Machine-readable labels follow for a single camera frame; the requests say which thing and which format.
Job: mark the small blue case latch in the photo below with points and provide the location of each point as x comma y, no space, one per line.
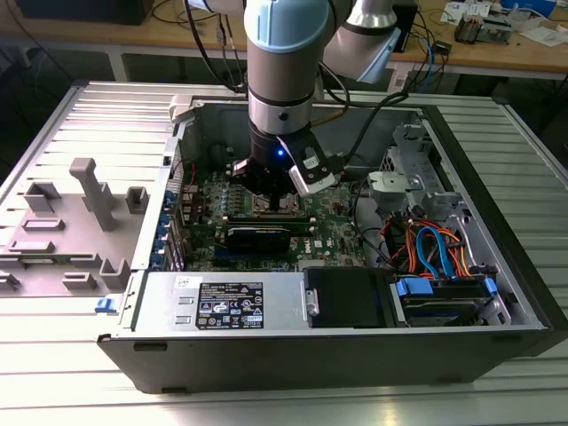
105,305

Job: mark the wooden desk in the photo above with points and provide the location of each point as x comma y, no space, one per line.
133,35

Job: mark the silver metal drive cage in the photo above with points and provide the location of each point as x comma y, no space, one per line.
390,182

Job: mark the small black box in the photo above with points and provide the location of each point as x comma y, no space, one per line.
442,46

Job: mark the black graphics card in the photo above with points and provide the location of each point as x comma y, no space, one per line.
257,239

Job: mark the green motherboard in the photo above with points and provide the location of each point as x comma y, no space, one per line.
330,224

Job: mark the black plastic shroud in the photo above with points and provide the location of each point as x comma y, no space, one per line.
346,297

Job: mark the black open PC case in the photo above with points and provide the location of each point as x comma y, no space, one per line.
266,364

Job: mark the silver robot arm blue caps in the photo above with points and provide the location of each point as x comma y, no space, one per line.
279,66

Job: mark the RAM stick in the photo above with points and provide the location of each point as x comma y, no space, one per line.
270,227

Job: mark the black upright device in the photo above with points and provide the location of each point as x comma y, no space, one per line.
407,26

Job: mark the metal finned heatsink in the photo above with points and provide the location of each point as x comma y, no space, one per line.
469,29

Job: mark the grey plastic parts rack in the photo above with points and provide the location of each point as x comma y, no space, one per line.
66,239

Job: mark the printed white paper sheet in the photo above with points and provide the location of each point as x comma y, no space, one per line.
457,11

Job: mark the plain white paper sheet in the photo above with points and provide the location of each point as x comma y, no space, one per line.
546,35

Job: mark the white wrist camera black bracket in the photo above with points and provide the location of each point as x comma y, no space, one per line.
310,175

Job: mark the large black box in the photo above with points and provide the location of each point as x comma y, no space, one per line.
89,11

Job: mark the hard disk in blue carrier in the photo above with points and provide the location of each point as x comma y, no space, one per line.
415,286

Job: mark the silver power supply with label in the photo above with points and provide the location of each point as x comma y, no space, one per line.
284,306

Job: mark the grey metal bracket part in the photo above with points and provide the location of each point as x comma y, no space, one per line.
497,29

